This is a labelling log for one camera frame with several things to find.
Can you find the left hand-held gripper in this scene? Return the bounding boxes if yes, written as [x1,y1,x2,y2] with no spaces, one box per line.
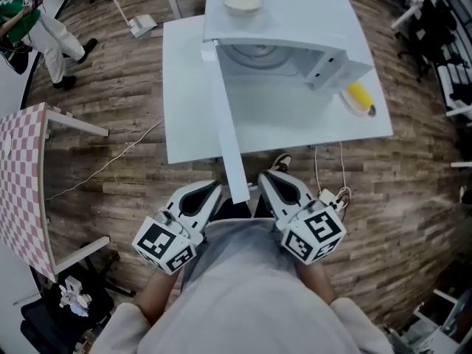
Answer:
[131,181,224,275]

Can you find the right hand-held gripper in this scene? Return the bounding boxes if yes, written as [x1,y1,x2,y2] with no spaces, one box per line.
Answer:
[257,170,348,266]

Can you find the white microwave door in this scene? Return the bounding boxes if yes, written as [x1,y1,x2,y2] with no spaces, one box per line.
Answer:
[212,38,251,205]

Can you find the person's left forearm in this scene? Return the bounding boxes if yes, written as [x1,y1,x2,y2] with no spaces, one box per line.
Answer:
[134,269,184,326]

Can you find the person's right forearm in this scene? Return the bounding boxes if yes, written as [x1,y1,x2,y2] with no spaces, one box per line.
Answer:
[294,262,339,304]

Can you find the glass microwave turntable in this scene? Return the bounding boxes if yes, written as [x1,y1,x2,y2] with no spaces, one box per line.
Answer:
[223,44,292,69]

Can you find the white microwave oven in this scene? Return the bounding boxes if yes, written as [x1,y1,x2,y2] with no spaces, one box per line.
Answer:
[201,0,375,97]

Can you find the person's black trousers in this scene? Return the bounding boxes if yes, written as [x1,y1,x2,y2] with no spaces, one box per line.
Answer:
[212,193,276,223]

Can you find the person's right shoe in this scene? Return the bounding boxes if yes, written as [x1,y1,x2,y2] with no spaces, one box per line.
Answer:
[271,152,294,173]

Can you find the white power strip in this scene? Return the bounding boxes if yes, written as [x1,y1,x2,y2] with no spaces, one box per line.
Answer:
[317,188,346,213]

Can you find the person's light shirt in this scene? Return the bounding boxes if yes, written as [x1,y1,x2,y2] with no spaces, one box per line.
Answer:
[88,218,395,354]

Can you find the white plate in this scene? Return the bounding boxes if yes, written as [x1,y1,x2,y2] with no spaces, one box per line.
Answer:
[341,86,377,118]

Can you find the yellow corn cob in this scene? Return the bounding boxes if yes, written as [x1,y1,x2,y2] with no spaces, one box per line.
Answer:
[346,82,374,110]

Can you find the white gripper device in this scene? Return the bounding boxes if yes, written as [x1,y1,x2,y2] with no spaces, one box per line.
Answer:
[58,277,93,317]

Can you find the pink checkered table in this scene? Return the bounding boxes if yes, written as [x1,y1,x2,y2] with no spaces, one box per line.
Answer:
[0,101,111,283]

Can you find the white metal rack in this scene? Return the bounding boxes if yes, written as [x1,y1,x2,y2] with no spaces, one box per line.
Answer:
[437,63,472,117]

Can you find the white round disc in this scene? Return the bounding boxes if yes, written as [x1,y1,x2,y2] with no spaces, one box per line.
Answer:
[0,130,14,158]

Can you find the white round bowl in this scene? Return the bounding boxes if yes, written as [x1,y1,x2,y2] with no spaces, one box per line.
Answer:
[221,0,265,17]

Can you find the black office chair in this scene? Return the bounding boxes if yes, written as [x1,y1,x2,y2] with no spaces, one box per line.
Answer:
[398,0,458,84]

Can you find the white power cable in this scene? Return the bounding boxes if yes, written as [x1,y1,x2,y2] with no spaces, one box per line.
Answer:
[44,118,165,202]
[313,144,325,195]
[338,141,351,198]

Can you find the white long-handled dustpan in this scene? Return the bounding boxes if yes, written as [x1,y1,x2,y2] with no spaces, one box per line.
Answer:
[88,0,158,39]

